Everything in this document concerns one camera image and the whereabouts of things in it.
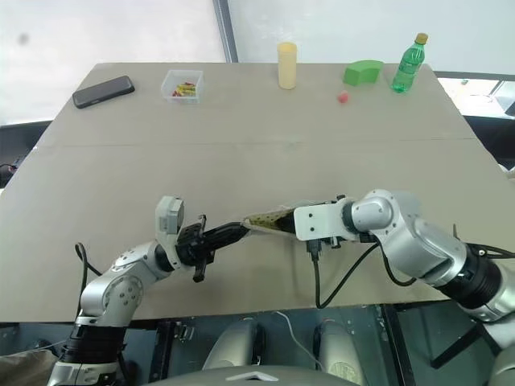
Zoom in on clear plastic box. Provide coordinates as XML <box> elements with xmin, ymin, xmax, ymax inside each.
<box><xmin>160</xmin><ymin>69</ymin><xmax>204</xmax><ymax>105</ymax></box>

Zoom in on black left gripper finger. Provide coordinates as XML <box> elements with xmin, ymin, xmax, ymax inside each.
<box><xmin>210</xmin><ymin>232</ymin><xmax>249</xmax><ymax>255</ymax></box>
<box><xmin>205</xmin><ymin>222</ymin><xmax>248</xmax><ymax>242</ymax></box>

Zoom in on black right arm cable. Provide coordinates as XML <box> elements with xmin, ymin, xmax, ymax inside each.
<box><xmin>307</xmin><ymin>239</ymin><xmax>419</xmax><ymax>310</ymax></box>

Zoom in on black table frame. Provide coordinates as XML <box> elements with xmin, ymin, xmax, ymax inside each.
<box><xmin>381</xmin><ymin>301</ymin><xmax>496</xmax><ymax>369</ymax></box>

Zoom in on thin white cable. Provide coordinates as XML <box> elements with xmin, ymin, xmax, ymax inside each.
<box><xmin>275</xmin><ymin>310</ymin><xmax>325</xmax><ymax>371</ymax></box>

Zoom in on pale yellow cylinder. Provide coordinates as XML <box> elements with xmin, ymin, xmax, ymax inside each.
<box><xmin>277</xmin><ymin>42</ymin><xmax>298</xmax><ymax>90</ymax></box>

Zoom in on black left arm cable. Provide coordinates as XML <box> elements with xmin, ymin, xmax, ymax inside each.
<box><xmin>75</xmin><ymin>242</ymin><xmax>104</xmax><ymax>318</ymax></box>

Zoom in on black smartphone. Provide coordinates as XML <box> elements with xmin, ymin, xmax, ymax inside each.
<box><xmin>72</xmin><ymin>75</ymin><xmax>136</xmax><ymax>109</ymax></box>

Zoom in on green curved block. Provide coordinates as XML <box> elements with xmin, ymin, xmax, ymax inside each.
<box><xmin>343</xmin><ymin>60</ymin><xmax>384</xmax><ymax>87</ymax></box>

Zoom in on grey window post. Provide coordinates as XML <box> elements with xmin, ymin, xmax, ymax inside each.
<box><xmin>212</xmin><ymin>0</ymin><xmax>239</xmax><ymax>64</ymax></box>

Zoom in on grey robot torso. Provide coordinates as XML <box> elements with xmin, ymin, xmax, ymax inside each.
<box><xmin>140</xmin><ymin>363</ymin><xmax>355</xmax><ymax>386</ymax></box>

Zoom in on brown cloth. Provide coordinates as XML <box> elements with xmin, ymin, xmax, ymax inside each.
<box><xmin>0</xmin><ymin>348</ymin><xmax>61</xmax><ymax>386</ymax></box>

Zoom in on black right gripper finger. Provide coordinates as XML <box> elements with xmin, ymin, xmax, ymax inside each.
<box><xmin>275</xmin><ymin>214</ymin><xmax>298</xmax><ymax>236</ymax></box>

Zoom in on red and yellow small items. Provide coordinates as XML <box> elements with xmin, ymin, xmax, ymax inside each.
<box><xmin>171</xmin><ymin>81</ymin><xmax>199</xmax><ymax>97</ymax></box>

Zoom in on green plastic bottle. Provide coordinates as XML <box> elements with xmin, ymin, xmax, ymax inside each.
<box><xmin>392</xmin><ymin>32</ymin><xmax>429</xmax><ymax>94</ymax></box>

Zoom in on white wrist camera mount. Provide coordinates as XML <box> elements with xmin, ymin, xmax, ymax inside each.
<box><xmin>293</xmin><ymin>199</ymin><xmax>351</xmax><ymax>242</ymax></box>
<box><xmin>154</xmin><ymin>195</ymin><xmax>187</xmax><ymax>270</ymax></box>

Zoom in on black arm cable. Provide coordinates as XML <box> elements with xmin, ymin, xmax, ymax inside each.
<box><xmin>75</xmin><ymin>242</ymin><xmax>104</xmax><ymax>318</ymax></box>
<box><xmin>307</xmin><ymin>239</ymin><xmax>419</xmax><ymax>310</ymax></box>

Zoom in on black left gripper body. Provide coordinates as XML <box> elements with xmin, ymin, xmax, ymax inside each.
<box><xmin>175</xmin><ymin>214</ymin><xmax>217</xmax><ymax>283</ymax></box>

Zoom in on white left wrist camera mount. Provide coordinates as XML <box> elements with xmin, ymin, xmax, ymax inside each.
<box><xmin>154</xmin><ymin>195</ymin><xmax>187</xmax><ymax>270</ymax></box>

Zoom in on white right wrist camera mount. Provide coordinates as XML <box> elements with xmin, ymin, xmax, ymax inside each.
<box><xmin>293</xmin><ymin>199</ymin><xmax>351</xmax><ymax>242</ymax></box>

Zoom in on dark background furniture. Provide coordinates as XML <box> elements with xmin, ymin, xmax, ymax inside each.
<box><xmin>0</xmin><ymin>120</ymin><xmax>52</xmax><ymax>190</ymax></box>

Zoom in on grey rounded robot leg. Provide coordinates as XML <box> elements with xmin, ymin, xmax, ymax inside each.
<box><xmin>200</xmin><ymin>317</ymin><xmax>266</xmax><ymax>371</ymax></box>
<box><xmin>312</xmin><ymin>319</ymin><xmax>369</xmax><ymax>386</ymax></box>

